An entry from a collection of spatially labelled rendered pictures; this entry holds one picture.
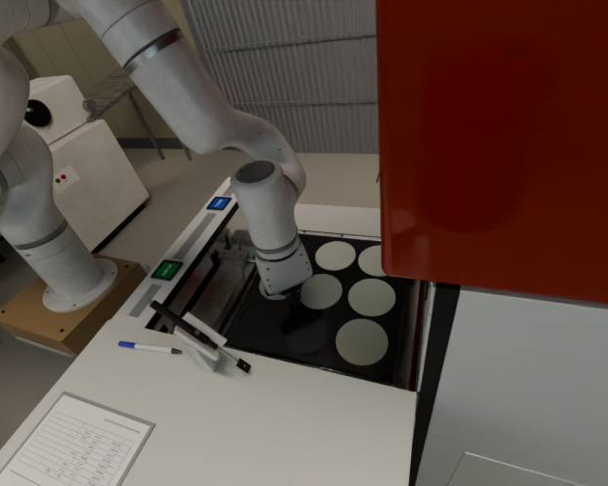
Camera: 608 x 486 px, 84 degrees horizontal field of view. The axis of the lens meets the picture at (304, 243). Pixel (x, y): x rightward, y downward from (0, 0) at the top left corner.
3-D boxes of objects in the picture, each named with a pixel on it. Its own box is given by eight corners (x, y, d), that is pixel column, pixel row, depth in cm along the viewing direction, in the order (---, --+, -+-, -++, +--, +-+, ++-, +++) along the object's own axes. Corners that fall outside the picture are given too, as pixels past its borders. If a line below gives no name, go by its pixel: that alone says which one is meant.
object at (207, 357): (240, 359, 59) (213, 315, 50) (230, 380, 56) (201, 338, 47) (211, 352, 61) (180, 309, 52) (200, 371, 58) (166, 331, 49)
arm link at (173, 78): (184, 40, 54) (285, 191, 68) (112, 77, 43) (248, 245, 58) (220, 9, 48) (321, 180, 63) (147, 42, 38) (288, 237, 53)
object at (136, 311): (264, 212, 114) (253, 176, 105) (173, 361, 78) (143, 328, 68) (240, 210, 117) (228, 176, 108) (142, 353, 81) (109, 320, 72)
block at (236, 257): (251, 258, 89) (248, 251, 87) (246, 268, 87) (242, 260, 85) (226, 256, 92) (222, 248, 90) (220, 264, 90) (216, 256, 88)
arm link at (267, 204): (265, 213, 65) (243, 246, 59) (246, 152, 56) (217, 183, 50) (305, 218, 62) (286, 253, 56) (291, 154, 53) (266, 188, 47)
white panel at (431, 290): (443, 175, 112) (460, 40, 85) (427, 433, 59) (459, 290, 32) (433, 175, 113) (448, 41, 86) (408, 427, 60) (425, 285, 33)
